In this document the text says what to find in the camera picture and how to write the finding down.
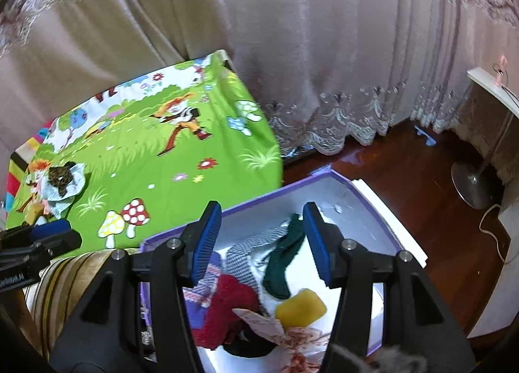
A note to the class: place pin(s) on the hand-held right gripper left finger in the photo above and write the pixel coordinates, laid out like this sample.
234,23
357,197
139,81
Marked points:
204,243

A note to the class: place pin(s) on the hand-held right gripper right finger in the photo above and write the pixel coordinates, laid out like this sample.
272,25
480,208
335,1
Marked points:
320,243

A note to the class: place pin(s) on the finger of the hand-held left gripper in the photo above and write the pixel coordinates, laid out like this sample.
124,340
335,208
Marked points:
61,244
50,229

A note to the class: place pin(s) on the houndstooth cloth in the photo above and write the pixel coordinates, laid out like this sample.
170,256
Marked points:
243,263

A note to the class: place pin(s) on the light blue cloth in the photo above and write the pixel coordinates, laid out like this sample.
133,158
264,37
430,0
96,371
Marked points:
75,188

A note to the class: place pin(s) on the dark green knitted sock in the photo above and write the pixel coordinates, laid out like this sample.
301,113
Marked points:
279,271

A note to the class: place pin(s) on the dark patterned cloth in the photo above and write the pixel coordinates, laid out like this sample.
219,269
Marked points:
61,180

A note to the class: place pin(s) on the purple box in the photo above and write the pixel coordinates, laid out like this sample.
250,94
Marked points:
284,198

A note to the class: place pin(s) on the purple knitted sock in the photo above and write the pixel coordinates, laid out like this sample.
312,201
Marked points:
198,304

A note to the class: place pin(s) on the yellow sock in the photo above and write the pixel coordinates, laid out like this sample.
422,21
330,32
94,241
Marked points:
302,306

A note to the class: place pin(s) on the red knitted cloth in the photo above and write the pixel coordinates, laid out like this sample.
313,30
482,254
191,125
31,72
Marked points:
227,308

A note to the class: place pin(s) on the white floral cloth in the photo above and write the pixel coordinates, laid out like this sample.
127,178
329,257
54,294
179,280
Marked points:
267,324

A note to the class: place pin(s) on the black fuzzy cloth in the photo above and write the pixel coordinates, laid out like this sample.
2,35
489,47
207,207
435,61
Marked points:
247,346

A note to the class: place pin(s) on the grey fuzzy cloth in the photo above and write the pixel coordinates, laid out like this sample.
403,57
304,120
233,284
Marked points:
389,363

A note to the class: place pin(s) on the colourful striped blanket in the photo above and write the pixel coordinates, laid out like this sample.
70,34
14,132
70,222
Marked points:
18,170

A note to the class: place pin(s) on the green cartoon printed bedsheet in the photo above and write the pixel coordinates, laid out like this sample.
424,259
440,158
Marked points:
162,162

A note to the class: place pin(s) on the small blue item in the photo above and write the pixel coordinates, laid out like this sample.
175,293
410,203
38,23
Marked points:
425,136

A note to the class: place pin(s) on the metal floor stand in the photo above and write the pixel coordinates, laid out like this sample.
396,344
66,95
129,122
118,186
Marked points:
470,184

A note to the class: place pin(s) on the lace sheer curtain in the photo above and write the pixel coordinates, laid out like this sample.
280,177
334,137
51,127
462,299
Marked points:
344,32

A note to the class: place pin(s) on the beige curtain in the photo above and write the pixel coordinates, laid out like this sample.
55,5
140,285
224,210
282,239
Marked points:
121,24

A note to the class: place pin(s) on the white table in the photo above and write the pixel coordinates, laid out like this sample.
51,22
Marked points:
486,81

